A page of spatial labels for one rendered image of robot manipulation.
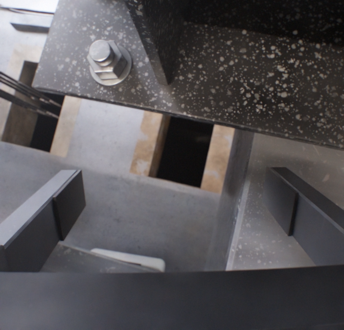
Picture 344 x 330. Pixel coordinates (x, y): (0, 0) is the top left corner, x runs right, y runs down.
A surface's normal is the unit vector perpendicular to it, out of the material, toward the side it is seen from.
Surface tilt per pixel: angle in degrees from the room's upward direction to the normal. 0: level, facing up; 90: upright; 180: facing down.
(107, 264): 0
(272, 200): 83
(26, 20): 0
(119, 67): 90
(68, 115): 0
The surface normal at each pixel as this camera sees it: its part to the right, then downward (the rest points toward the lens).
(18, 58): -0.11, -0.11
